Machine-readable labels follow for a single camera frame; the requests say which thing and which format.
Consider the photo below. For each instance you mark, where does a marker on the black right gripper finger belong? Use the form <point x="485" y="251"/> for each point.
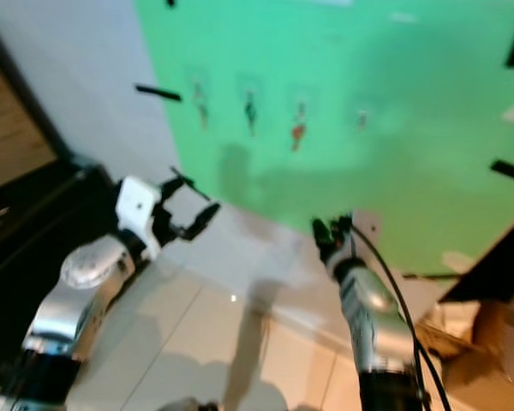
<point x="321" y="233"/>
<point x="340" y="228"/>

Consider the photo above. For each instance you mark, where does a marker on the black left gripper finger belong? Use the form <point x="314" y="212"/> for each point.
<point x="202" y="226"/>
<point x="176" y="178"/>

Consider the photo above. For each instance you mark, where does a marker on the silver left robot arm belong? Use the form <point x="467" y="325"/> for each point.
<point x="90" y="267"/>

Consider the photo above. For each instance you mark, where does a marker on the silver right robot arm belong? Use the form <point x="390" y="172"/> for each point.
<point x="373" y="308"/>

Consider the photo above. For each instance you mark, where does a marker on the key with brown tag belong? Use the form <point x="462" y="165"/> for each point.
<point x="200" y="110"/>

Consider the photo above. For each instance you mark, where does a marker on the black cabinet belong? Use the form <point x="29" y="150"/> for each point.
<point x="17" y="282"/>

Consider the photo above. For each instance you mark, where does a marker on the brown wooden panel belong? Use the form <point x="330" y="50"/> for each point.
<point x="13" y="128"/>

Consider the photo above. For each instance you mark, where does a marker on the grey robot leg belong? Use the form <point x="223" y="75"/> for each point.
<point x="188" y="405"/>

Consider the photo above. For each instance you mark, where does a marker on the brown cardboard box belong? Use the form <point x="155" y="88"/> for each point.
<point x="497" y="342"/>

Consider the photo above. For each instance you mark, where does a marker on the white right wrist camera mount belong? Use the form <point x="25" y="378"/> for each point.
<point x="368" y="227"/>

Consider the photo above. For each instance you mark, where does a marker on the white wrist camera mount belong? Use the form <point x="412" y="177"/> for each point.
<point x="137" y="214"/>
<point x="368" y="227"/>

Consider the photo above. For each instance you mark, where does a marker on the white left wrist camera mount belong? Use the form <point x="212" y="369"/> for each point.
<point x="137" y="214"/>

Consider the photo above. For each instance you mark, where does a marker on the clear adhesive wall hook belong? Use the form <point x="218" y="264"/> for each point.
<point x="362" y="118"/>

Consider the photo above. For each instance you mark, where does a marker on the green wall board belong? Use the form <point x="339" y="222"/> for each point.
<point x="377" y="51"/>

